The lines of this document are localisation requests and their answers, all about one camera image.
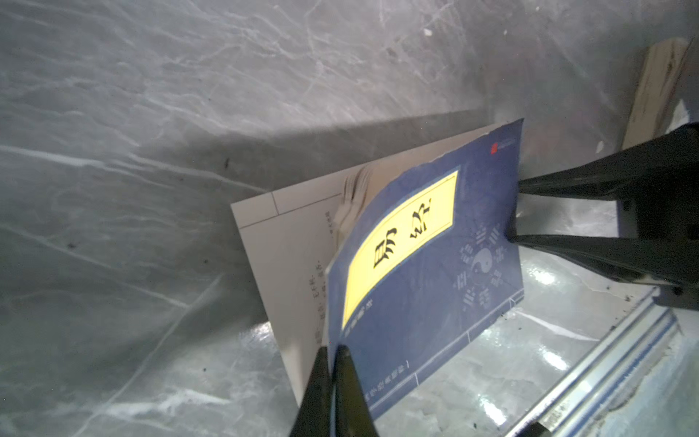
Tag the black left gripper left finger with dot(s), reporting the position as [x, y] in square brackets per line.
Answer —
[314, 415]

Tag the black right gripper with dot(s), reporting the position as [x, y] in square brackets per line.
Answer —
[659, 244]

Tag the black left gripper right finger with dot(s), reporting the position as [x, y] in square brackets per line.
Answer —
[352, 416]

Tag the blue book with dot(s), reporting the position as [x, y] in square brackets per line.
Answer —
[403, 260]

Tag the wooden white bookshelf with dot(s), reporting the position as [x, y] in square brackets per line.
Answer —
[661, 69]

